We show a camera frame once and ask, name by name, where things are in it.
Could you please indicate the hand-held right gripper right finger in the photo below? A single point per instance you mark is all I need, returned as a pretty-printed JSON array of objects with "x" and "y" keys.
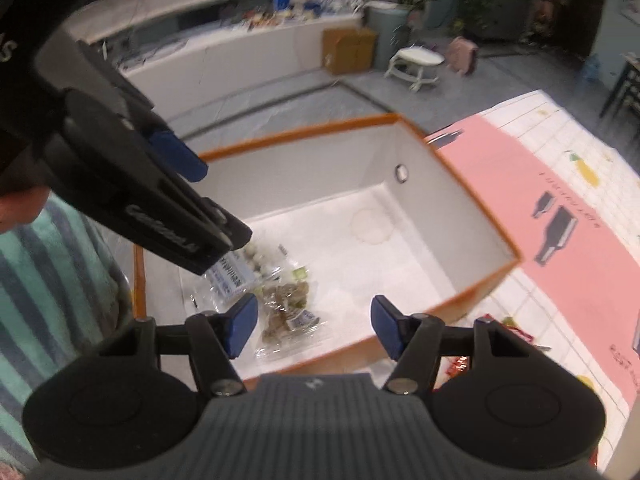
[{"x": 387, "y": 327}]

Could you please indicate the grey cabinet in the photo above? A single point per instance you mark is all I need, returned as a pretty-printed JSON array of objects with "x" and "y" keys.
[{"x": 510, "y": 5}]

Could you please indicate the pink and white picnic mat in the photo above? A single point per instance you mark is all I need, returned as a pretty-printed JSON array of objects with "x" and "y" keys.
[{"x": 500, "y": 185}]

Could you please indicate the white box with orange rim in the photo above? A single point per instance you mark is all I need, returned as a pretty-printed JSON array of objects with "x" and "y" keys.
[{"x": 300, "y": 170}]

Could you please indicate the white curved counter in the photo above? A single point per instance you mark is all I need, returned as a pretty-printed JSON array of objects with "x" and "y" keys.
[{"x": 240, "y": 70}]

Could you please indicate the grey trash bin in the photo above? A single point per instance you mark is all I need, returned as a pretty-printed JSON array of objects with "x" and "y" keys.
[{"x": 387, "y": 35}]

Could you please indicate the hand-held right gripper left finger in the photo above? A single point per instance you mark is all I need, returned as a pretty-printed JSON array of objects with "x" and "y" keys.
[{"x": 242, "y": 325}]

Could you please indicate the clear packet of brown snacks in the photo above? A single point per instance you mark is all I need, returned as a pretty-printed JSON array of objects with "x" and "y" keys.
[{"x": 287, "y": 310}]

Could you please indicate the clear packet with blue label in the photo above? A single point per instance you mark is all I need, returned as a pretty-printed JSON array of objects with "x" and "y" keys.
[{"x": 232, "y": 272}]

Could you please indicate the white round stool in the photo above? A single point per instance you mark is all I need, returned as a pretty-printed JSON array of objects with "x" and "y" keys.
[{"x": 417, "y": 60}]

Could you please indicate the person's left forearm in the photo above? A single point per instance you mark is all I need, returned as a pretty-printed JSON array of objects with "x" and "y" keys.
[{"x": 55, "y": 280}]

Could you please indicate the red snack packet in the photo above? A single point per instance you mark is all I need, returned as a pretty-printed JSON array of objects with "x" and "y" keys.
[
  {"x": 457, "y": 365},
  {"x": 505, "y": 327}
]

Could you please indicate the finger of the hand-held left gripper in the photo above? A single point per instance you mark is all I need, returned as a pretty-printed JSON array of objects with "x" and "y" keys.
[
  {"x": 150, "y": 220},
  {"x": 175, "y": 152}
]

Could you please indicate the counter clutter pile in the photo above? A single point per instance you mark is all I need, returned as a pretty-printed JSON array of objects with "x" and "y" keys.
[{"x": 310, "y": 7}]

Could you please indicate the cardboard box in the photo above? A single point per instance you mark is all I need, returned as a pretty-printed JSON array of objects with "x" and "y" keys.
[{"x": 350, "y": 50}]

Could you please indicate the dark dining table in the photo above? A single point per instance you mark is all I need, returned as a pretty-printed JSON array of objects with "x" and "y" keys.
[{"x": 625, "y": 85}]

